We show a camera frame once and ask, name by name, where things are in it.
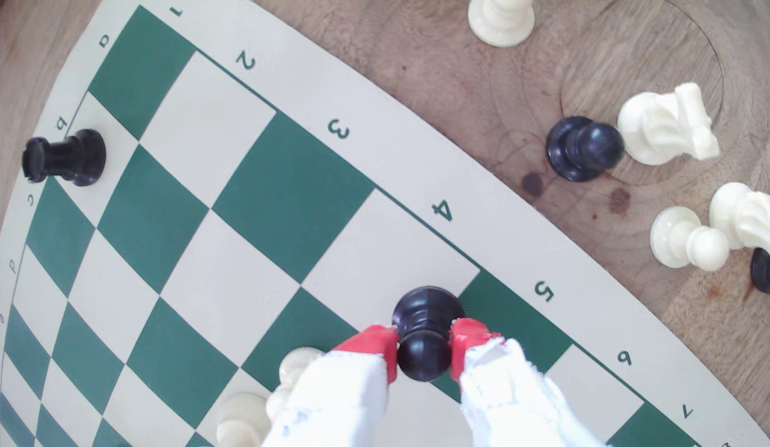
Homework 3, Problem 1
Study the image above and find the black chess piece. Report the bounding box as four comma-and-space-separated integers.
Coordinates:
749, 247, 770, 295

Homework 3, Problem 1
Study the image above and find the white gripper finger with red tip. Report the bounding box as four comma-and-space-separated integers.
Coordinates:
261, 326, 400, 447
450, 318, 606, 447

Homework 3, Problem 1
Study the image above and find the black chess rook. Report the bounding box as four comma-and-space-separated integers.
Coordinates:
22, 128, 107, 187

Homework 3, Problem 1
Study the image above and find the white chess bishop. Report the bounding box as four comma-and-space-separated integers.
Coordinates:
215, 391, 273, 447

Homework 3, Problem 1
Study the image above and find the white chess knight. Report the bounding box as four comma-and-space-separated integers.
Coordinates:
617, 82, 721, 166
708, 182, 770, 260

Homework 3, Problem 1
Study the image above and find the white chess pawn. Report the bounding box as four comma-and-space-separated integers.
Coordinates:
650, 206, 731, 273
266, 346, 327, 423

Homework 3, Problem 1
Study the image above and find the black chess pawn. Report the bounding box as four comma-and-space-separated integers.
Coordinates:
391, 286, 467, 382
545, 116, 626, 183

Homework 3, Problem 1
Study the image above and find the green and cream chess mat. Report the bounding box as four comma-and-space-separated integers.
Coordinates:
0, 0, 770, 447

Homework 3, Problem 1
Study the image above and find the white chess piece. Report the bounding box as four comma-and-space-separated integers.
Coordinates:
467, 0, 536, 48

